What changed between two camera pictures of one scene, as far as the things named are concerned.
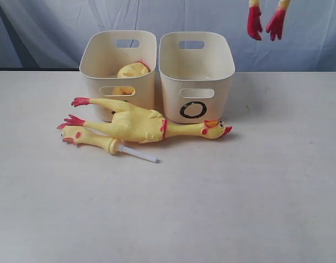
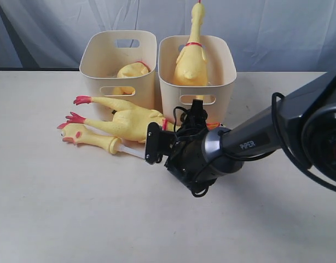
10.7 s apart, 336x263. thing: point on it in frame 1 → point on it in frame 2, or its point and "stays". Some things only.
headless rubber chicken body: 131,69 stays
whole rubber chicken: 141,126 stays
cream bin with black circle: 195,69 stays
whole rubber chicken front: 274,27 → 191,65
